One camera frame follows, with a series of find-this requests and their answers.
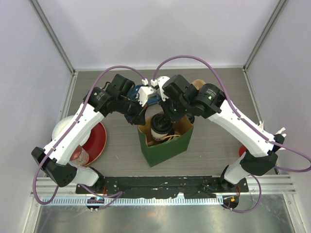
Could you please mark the white bowl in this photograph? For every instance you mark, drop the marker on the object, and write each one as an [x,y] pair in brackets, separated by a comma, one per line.
[62,124]

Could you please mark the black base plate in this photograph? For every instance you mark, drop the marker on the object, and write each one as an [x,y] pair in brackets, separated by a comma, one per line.
[164,187]

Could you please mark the pink patterned cup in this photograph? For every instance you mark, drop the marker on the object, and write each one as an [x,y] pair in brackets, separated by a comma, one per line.
[80,156]

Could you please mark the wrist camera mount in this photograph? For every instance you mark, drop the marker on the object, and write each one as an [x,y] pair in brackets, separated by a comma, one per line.
[158,85]
[145,92]

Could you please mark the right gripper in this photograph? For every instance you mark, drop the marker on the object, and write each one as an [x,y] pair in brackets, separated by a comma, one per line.
[174,117]

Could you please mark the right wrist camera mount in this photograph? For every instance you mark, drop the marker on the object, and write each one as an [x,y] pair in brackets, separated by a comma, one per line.
[158,85]

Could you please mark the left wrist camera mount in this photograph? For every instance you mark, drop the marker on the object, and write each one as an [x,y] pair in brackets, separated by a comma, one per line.
[145,92]

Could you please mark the red cup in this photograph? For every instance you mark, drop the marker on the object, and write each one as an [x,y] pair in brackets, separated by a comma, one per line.
[242,150]

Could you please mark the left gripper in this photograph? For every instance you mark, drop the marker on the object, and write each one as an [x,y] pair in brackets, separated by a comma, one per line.
[139,118]

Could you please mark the blue ceramic dish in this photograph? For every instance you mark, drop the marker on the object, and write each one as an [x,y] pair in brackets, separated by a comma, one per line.
[133,95]

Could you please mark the green paper bag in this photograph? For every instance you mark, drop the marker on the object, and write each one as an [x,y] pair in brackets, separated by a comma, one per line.
[173,144]

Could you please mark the paper wrapped straw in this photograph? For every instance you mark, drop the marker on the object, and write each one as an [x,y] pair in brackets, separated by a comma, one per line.
[281,131]

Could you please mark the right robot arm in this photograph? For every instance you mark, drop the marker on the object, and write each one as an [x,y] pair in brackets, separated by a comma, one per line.
[260,155]

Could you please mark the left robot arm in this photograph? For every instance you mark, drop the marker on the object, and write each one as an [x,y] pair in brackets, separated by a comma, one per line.
[54,158]

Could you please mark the stack of black lids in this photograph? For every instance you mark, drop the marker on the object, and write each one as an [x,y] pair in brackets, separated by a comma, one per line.
[191,118]

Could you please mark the red plate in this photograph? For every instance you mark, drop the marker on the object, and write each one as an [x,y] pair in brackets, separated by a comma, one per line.
[96,143]

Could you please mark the stack of cardboard cup carriers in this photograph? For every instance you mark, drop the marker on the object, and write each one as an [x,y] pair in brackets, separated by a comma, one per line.
[198,83]

